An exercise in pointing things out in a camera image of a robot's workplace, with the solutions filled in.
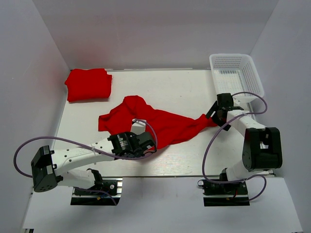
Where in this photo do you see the red t shirt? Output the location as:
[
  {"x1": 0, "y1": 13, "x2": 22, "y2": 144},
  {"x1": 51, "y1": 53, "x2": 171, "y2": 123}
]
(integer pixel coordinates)
[
  {"x1": 98, "y1": 96, "x2": 216, "y2": 149},
  {"x1": 65, "y1": 68, "x2": 112, "y2": 102}
]

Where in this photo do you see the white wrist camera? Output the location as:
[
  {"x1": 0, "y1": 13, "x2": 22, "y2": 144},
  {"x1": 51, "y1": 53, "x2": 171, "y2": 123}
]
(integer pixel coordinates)
[
  {"x1": 233, "y1": 96, "x2": 248, "y2": 105},
  {"x1": 130, "y1": 119, "x2": 146, "y2": 135}
]

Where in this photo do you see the white plastic mesh basket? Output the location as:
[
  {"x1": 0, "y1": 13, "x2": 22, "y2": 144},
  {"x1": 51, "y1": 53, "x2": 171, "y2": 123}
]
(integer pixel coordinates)
[{"x1": 209, "y1": 53, "x2": 264, "y2": 103}]

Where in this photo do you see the red folded t shirt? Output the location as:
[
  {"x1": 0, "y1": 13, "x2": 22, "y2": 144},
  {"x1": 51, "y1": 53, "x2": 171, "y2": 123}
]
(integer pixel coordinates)
[{"x1": 65, "y1": 68, "x2": 112, "y2": 102}]

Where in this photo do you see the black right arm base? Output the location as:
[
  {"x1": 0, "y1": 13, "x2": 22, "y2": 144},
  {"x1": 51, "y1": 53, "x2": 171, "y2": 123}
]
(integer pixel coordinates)
[{"x1": 197, "y1": 180, "x2": 248, "y2": 196}]

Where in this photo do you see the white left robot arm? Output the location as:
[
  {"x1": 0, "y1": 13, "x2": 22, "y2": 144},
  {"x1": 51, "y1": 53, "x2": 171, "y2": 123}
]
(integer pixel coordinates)
[{"x1": 31, "y1": 132, "x2": 157, "y2": 193}]

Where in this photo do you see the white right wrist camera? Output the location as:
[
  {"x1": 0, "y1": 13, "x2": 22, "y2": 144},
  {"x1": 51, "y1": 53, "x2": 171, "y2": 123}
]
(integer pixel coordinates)
[{"x1": 233, "y1": 96, "x2": 248, "y2": 105}]

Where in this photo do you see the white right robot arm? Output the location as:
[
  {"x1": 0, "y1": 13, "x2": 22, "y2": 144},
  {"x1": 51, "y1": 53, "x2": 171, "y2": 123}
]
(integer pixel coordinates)
[{"x1": 202, "y1": 92, "x2": 282, "y2": 184}]

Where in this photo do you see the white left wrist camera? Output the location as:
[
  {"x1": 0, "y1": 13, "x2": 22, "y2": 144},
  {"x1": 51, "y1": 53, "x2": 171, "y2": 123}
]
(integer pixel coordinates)
[{"x1": 130, "y1": 119, "x2": 146, "y2": 135}]

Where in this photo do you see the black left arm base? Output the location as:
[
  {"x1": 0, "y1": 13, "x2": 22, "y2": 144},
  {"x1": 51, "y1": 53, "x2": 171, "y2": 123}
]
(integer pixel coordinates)
[{"x1": 73, "y1": 179, "x2": 118, "y2": 196}]

